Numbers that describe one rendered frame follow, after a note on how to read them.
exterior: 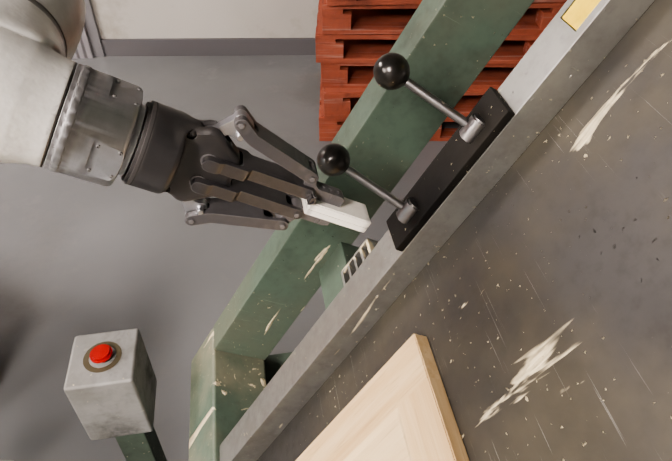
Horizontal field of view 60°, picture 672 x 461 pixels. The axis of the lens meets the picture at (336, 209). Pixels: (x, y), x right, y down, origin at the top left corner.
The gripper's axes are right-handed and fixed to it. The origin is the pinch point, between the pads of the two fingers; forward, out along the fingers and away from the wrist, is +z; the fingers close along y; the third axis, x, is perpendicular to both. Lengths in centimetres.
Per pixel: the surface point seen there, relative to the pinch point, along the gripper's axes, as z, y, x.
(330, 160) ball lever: 0.5, 0.6, 7.9
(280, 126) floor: 79, -122, 245
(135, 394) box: -1, -66, 20
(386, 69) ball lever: 0.4, 12.4, 8.3
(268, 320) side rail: 17, -46, 26
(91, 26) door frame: -31, -160, 354
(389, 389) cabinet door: 13.7, -14.6, -8.9
